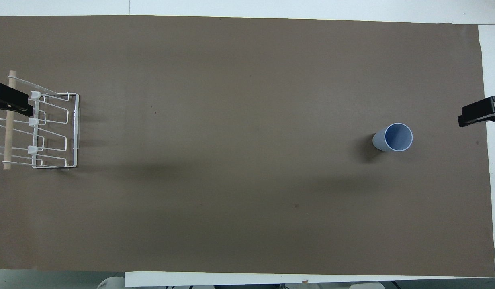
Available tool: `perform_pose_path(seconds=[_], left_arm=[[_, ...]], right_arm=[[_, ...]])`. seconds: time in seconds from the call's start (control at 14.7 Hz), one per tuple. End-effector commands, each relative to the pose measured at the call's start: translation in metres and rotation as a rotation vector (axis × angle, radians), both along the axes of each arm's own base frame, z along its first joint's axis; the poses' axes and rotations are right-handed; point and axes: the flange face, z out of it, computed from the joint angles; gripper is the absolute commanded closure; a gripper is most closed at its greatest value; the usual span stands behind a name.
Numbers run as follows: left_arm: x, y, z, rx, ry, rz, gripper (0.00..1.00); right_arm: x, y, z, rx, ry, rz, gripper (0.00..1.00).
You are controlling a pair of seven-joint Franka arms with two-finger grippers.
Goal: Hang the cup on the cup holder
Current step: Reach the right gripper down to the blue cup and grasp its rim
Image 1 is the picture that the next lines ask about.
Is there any light blue plastic cup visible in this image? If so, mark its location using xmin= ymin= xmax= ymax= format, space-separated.
xmin=372 ymin=123 xmax=413 ymax=153

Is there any white wire cup holder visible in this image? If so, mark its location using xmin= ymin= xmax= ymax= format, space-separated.
xmin=0 ymin=71 xmax=80 ymax=171

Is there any black stand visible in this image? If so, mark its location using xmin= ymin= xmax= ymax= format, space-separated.
xmin=458 ymin=96 xmax=495 ymax=128
xmin=0 ymin=82 xmax=34 ymax=117

